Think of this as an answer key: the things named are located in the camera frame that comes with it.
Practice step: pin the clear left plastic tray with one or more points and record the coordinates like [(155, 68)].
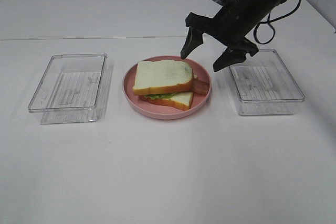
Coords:
[(73, 89)]

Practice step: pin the bacon strip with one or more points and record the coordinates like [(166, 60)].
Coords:
[(200, 87)]

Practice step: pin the pink round plate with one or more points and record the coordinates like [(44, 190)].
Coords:
[(159, 111)]

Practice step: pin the clear plastic tray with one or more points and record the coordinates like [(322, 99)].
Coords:
[(73, 89), (263, 85)]

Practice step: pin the bread slice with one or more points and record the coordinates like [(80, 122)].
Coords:
[(161, 77), (181, 101)]

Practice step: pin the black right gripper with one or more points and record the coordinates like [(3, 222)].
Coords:
[(226, 27)]

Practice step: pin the green lettuce leaf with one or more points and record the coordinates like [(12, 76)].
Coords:
[(160, 96)]

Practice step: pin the clear right plastic tray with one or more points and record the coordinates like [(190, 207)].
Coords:
[(263, 85)]

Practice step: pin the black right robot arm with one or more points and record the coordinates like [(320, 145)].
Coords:
[(252, 11)]

